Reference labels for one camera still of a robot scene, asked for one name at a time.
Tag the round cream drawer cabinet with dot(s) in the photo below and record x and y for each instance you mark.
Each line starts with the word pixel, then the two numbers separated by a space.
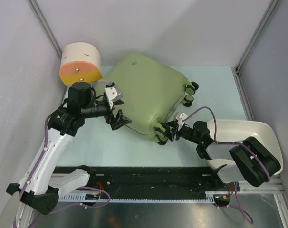
pixel 80 62

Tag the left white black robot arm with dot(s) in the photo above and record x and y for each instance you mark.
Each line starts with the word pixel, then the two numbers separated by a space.
pixel 35 188

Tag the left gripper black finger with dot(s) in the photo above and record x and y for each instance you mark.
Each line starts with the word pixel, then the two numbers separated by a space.
pixel 120 116
pixel 116 124

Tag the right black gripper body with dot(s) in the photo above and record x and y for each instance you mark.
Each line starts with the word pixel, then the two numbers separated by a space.
pixel 184 131

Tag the green hard shell suitcase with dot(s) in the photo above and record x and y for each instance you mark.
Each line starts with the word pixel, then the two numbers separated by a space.
pixel 152 91

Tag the white plastic tray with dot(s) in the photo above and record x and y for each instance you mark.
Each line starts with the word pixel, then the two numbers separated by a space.
pixel 238 130

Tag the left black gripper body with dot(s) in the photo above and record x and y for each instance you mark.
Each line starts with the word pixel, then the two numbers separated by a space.
pixel 110 118

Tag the light blue table mat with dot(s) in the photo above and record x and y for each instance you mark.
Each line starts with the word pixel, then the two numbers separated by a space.
pixel 95 144

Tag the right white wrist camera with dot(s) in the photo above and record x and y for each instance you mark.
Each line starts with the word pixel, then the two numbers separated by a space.
pixel 179 119

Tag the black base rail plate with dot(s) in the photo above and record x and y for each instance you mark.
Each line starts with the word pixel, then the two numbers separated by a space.
pixel 158 183

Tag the grey slotted cable duct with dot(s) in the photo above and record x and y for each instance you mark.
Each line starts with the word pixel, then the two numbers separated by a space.
pixel 92 198

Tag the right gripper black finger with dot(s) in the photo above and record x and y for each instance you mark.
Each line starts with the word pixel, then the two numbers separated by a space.
pixel 167 127
pixel 172 136

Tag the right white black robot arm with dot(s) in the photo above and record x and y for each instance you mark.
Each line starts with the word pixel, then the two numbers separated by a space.
pixel 237 150

